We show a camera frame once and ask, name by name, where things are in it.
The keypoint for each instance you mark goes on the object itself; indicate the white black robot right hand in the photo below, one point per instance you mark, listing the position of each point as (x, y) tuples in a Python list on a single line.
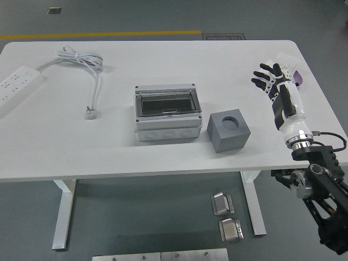
[(292, 119)]

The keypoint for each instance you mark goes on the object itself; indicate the transparent hinged box lid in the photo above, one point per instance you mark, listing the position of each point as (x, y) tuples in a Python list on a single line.
[(168, 93)]

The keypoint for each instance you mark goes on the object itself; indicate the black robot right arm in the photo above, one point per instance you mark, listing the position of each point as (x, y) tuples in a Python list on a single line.
[(323, 179)]

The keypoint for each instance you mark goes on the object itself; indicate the grey plastic junction box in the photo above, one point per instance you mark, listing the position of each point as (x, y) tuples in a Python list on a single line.
[(168, 127)]

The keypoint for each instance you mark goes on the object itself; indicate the white socket module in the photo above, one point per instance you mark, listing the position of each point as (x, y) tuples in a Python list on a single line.
[(287, 72)]

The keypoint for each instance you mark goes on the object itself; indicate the grey block with round hole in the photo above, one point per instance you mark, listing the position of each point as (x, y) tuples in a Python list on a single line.
[(225, 138)]

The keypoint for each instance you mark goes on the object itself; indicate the white table leg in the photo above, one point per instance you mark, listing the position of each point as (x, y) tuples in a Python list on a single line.
[(63, 214), (257, 214)]

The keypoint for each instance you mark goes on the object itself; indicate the brown floor sign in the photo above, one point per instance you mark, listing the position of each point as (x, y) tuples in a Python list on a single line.
[(223, 37)]

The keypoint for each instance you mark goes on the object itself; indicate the metal floor clamp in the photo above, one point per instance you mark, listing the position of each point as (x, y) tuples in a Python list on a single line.
[(222, 204), (230, 230)]

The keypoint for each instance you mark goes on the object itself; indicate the brass floor socket cover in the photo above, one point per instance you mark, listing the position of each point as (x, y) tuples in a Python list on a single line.
[(54, 11)]

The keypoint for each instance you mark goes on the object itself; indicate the white power strip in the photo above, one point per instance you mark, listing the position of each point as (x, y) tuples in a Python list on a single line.
[(16, 84)]

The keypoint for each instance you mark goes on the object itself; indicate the metal base plate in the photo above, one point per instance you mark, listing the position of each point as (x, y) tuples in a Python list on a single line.
[(194, 255), (125, 257)]

